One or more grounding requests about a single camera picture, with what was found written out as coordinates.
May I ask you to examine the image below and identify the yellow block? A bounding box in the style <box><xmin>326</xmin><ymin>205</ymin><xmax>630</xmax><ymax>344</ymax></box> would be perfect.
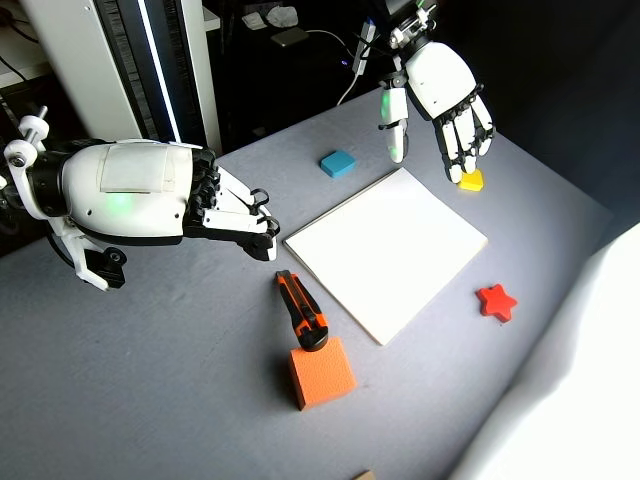
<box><xmin>458</xmin><ymin>168</ymin><xmax>486</xmax><ymax>192</ymax></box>

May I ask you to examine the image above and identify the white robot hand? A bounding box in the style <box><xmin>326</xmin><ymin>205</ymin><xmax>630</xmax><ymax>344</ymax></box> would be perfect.
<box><xmin>377</xmin><ymin>40</ymin><xmax>497</xmax><ymax>184</ymax></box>
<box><xmin>58</xmin><ymin>139</ymin><xmax>281</xmax><ymax>262</ymax></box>

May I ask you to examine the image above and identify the white backdrop sheet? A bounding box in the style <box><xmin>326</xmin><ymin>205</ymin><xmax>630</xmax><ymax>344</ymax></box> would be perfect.
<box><xmin>449</xmin><ymin>229</ymin><xmax>640</xmax><ymax>480</ymax></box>

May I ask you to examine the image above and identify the white usb hub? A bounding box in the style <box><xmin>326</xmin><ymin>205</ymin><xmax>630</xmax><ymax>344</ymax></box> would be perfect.
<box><xmin>352</xmin><ymin>18</ymin><xmax>377</xmax><ymax>76</ymax></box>

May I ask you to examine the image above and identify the grey table cloth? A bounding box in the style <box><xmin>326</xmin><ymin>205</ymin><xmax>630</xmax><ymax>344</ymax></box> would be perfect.
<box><xmin>0</xmin><ymin>87</ymin><xmax>616</xmax><ymax>480</ymax></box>

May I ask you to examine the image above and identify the orange square foam block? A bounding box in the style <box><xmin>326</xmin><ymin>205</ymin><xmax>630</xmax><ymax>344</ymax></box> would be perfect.
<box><xmin>287</xmin><ymin>335</ymin><xmax>359</xmax><ymax>412</ymax></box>

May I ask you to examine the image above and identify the blue block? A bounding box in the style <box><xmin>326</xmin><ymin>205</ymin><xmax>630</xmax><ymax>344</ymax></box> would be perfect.
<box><xmin>319</xmin><ymin>149</ymin><xmax>358</xmax><ymax>180</ymax></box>

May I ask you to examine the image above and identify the white paper pad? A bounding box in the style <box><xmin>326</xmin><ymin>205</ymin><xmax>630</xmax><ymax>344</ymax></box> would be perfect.
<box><xmin>283</xmin><ymin>167</ymin><xmax>489</xmax><ymax>347</ymax></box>

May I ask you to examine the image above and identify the white cable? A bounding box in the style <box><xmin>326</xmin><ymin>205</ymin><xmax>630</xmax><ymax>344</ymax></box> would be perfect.
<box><xmin>304</xmin><ymin>28</ymin><xmax>364</xmax><ymax>107</ymax></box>

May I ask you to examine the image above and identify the red star block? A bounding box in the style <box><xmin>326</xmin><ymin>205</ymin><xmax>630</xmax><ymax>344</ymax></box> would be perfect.
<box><xmin>474</xmin><ymin>283</ymin><xmax>519</xmax><ymax>324</ymax></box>

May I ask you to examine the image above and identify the grey flat box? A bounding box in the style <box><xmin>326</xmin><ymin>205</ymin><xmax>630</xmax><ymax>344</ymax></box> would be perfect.
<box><xmin>270</xmin><ymin>27</ymin><xmax>311</xmax><ymax>49</ymax></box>

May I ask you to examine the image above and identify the white crumpled object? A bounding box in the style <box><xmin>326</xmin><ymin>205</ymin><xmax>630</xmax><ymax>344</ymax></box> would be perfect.
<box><xmin>264</xmin><ymin>5</ymin><xmax>300</xmax><ymax>29</ymax></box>

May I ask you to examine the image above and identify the orange black utility knife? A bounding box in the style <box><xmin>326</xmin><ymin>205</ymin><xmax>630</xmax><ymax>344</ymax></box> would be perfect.
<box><xmin>275</xmin><ymin>269</ymin><xmax>330</xmax><ymax>353</ymax></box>

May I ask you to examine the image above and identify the white robot body column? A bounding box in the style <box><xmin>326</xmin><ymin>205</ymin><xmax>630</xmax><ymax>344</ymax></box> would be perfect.
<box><xmin>19</xmin><ymin>0</ymin><xmax>224</xmax><ymax>156</ymax></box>

